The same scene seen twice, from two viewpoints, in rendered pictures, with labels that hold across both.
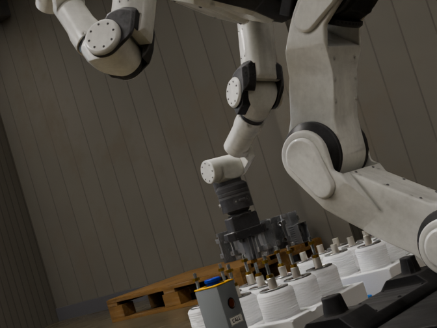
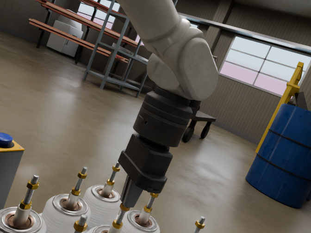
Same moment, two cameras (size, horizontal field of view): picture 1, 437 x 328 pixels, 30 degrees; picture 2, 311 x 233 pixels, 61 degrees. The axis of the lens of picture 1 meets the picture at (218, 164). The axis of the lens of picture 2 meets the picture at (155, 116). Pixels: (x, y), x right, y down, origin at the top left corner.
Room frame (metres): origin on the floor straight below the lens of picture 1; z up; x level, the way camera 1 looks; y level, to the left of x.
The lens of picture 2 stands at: (2.14, -0.48, 0.57)
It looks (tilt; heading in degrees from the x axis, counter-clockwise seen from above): 8 degrees down; 80
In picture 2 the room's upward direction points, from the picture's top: 23 degrees clockwise
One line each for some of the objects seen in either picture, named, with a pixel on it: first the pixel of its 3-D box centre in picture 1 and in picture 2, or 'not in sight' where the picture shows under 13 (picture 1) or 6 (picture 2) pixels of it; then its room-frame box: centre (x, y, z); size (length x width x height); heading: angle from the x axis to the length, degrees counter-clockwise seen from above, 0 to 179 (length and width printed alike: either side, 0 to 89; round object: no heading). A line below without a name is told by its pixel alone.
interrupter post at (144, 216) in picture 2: not in sight; (144, 216); (2.31, 0.08, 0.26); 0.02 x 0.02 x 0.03
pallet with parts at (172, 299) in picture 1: (209, 265); not in sight; (5.59, 0.26, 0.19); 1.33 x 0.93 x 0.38; 51
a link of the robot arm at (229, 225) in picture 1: (240, 216); (152, 145); (2.24, -0.01, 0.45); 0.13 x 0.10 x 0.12; 114
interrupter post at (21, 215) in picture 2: (272, 284); (21, 214); (2.07, -0.04, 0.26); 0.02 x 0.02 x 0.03
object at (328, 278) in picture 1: (329, 299); not in sight; (2.26, -0.18, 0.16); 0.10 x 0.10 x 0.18
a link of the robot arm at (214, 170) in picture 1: (223, 177); (177, 87); (2.24, 0.00, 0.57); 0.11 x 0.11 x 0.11; 35
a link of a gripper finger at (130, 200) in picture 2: (253, 246); (135, 193); (2.24, -0.03, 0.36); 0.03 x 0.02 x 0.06; 24
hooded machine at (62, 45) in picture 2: not in sight; (67, 33); (-0.13, 9.32, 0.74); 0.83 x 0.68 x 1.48; 141
